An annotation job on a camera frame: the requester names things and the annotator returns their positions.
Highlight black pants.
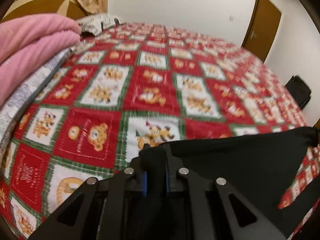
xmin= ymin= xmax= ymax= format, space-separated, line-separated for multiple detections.
xmin=139 ymin=126 xmax=320 ymax=240

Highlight red patterned bedspread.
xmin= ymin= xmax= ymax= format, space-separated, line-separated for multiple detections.
xmin=1 ymin=23 xmax=306 ymax=239

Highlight grey patterned pillow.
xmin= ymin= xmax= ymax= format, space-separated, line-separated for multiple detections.
xmin=0 ymin=45 xmax=77 ymax=153

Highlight black bag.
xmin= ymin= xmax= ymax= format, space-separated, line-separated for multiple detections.
xmin=285 ymin=75 xmax=311 ymax=110

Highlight pink folded quilt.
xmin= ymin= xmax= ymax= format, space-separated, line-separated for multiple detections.
xmin=1 ymin=14 xmax=81 ymax=104

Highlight white patterned far pillow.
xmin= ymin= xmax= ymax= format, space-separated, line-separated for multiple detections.
xmin=76 ymin=13 xmax=126 ymax=37

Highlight brown wooden door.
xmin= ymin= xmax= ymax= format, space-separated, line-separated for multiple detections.
xmin=241 ymin=0 xmax=281 ymax=62

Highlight cream wooden headboard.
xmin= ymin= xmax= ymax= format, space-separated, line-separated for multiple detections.
xmin=1 ymin=0 xmax=88 ymax=22

